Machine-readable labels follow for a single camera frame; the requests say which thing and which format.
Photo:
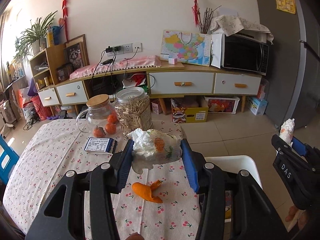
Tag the green potted plant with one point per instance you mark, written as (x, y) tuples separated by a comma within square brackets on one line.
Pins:
[(37, 30)]

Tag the small blue white box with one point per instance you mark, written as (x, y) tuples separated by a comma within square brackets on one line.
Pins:
[(100, 145)]

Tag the floral cloth on microwave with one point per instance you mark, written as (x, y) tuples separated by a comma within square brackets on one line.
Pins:
[(230, 25)]

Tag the blue plastic stool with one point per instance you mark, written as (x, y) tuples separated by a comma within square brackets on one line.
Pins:
[(9, 159)]

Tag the wooden shelf unit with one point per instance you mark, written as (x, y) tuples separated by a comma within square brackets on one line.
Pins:
[(44, 66)]

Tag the tissue with orange print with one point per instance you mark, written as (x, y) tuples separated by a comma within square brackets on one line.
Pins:
[(153, 147)]

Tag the white wall socket strip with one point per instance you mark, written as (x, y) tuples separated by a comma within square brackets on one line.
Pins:
[(124, 49)]

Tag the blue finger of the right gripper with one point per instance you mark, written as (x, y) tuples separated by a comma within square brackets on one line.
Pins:
[(299, 147)]

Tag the black microwave oven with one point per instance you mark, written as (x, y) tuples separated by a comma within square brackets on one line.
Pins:
[(241, 53)]

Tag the yellow cardboard box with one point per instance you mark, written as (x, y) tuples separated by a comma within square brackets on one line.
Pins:
[(189, 109)]

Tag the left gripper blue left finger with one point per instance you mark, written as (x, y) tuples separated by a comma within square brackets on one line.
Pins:
[(124, 165)]

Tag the orange mandarin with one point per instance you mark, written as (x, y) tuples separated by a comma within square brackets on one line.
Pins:
[(99, 132), (112, 119), (110, 128)]

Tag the clear jar of biscuit sticks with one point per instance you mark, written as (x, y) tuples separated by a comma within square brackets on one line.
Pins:
[(133, 110)]

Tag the light blue carton box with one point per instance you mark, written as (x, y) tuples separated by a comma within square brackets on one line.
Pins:
[(256, 106)]

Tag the framed cat picture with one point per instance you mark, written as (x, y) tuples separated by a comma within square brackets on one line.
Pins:
[(75, 52)]

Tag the white plastic trash bin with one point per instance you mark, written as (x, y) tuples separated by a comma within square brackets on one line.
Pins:
[(219, 181)]

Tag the white box with orange picture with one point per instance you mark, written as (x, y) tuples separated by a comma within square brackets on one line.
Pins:
[(222, 104)]

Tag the wooden white tv cabinet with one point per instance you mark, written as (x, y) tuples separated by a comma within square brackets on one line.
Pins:
[(167, 81)]

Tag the grey refrigerator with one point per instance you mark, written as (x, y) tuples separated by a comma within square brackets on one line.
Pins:
[(293, 65)]

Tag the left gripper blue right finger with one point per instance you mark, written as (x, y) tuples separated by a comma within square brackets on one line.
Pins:
[(190, 165)]

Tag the pink lace cloth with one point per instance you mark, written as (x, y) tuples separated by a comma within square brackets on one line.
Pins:
[(134, 63)]

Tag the glass teapot with bamboo lid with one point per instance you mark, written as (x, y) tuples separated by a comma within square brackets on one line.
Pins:
[(96, 113)]

